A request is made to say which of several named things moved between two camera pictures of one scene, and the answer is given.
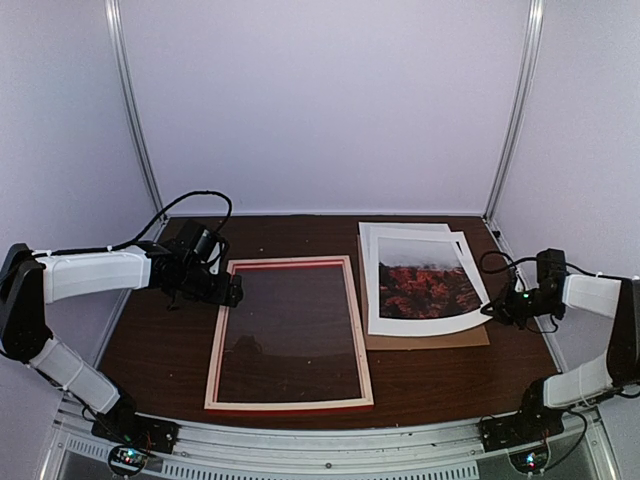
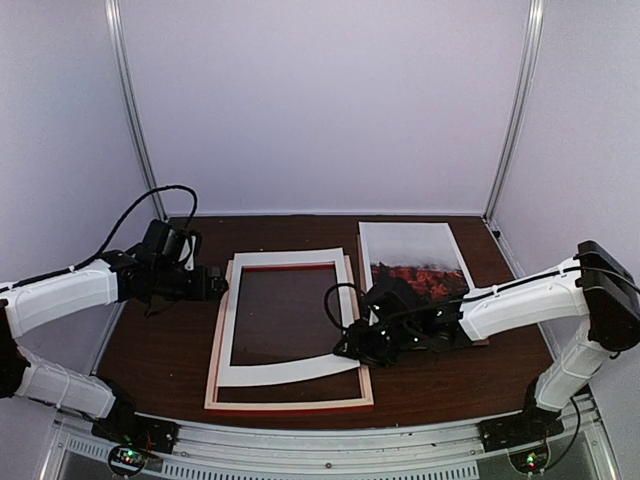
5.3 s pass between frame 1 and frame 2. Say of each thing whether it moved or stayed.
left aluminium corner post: stayed
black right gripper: moved
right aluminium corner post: stayed
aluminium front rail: stayed
